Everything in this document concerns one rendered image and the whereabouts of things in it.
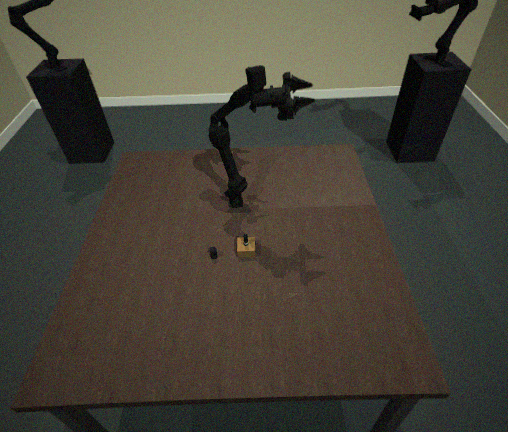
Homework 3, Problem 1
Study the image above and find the tan wooden block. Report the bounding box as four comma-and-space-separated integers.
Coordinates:
237, 237, 256, 258

